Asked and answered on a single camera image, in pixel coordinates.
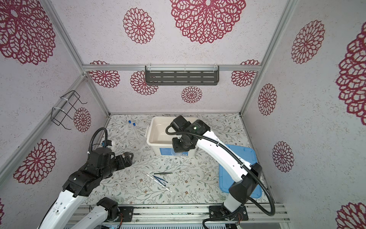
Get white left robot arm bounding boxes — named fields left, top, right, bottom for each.
left=39, top=148, right=133, bottom=229

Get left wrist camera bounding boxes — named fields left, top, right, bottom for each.
left=96, top=140, right=116, bottom=153

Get white plastic bin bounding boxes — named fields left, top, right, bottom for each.
left=145, top=116, right=198, bottom=157

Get black wire wall rack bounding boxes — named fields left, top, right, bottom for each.
left=50, top=90, right=87, bottom=130

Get metal tweezers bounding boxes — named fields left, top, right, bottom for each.
left=154, top=172, right=173, bottom=175

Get thin blue capped test tube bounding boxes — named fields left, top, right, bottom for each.
left=132, top=123, right=139, bottom=138

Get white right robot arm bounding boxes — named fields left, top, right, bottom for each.
left=165, top=115, right=263, bottom=220

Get dark grey wall shelf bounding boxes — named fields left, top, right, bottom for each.
left=144, top=65, right=220, bottom=86

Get blue plastic bin lid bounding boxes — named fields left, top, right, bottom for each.
left=218, top=144, right=263, bottom=198

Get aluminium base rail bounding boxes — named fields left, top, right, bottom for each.
left=64, top=204, right=291, bottom=227

